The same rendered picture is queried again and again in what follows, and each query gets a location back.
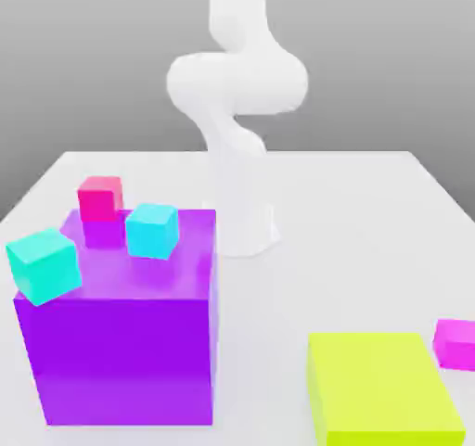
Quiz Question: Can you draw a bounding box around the small magenta cube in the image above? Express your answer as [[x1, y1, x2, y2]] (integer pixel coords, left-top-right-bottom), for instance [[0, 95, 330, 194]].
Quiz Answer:
[[432, 318, 475, 372]]

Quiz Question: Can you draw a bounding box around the large purple box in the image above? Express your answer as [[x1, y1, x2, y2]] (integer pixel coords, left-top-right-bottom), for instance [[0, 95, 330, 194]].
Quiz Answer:
[[13, 208, 218, 427]]

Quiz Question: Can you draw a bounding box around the small cyan cube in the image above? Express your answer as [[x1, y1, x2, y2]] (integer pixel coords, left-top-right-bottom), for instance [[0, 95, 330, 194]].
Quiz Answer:
[[124, 203, 180, 261]]

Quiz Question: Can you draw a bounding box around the large yellow-green box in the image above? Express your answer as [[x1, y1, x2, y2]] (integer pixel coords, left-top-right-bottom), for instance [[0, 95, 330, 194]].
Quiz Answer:
[[306, 332, 468, 446]]

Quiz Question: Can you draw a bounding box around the small pink-red cube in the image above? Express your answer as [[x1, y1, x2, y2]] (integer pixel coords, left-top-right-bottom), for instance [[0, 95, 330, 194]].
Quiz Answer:
[[77, 175, 124, 223]]

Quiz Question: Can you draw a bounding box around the small turquoise cube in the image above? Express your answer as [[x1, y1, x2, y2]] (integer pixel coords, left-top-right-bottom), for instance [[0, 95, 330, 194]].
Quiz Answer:
[[5, 227, 83, 308]]

